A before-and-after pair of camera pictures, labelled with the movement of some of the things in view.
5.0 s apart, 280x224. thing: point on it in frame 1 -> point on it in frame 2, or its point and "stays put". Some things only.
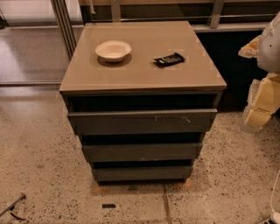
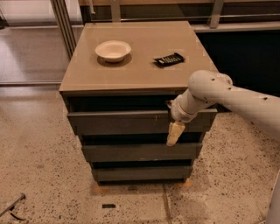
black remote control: x=169 y=59 stays put
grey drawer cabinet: x=142 y=95 stays put
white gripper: x=270 y=49 -> x=178 y=112
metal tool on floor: x=10 y=209 stays put
